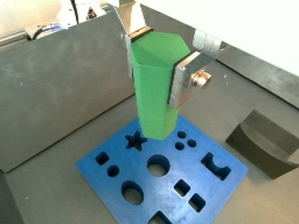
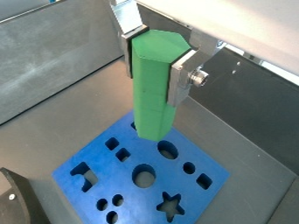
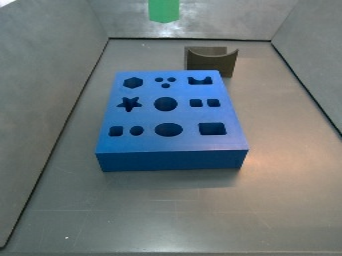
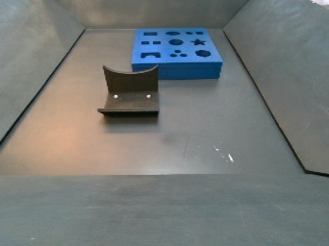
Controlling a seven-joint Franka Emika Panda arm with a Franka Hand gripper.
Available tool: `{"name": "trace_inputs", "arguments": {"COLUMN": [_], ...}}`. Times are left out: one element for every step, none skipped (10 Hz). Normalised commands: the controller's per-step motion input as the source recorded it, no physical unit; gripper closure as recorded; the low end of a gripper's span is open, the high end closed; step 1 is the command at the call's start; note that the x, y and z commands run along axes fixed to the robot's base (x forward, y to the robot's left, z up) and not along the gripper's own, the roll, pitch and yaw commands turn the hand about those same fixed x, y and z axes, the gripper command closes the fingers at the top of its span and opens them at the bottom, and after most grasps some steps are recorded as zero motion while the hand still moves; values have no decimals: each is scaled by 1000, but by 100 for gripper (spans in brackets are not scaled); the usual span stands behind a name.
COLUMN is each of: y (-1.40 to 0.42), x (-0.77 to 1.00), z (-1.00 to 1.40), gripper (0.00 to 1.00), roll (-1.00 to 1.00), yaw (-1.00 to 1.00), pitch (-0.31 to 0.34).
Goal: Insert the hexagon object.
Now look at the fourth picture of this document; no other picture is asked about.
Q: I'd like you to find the blue shape sorter block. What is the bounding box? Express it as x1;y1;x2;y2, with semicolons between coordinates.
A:
131;28;223;80

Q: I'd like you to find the black curved holder bracket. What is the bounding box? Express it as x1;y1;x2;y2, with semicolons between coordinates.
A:
97;66;159;115

